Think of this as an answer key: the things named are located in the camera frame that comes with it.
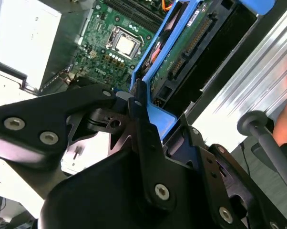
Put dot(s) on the hard disk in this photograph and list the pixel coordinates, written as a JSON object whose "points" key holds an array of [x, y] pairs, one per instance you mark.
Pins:
{"points": [[174, 59]]}

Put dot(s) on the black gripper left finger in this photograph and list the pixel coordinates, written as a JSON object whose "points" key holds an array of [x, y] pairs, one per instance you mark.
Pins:
{"points": [[38, 112]]}

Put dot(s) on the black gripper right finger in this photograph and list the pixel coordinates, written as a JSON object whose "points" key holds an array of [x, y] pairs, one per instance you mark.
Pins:
{"points": [[211, 181]]}

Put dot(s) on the round black hand tool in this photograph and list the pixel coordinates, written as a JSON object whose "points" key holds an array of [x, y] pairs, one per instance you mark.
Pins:
{"points": [[252, 121]]}

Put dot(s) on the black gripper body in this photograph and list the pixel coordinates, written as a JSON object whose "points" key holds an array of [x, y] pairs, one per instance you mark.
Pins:
{"points": [[98, 198]]}

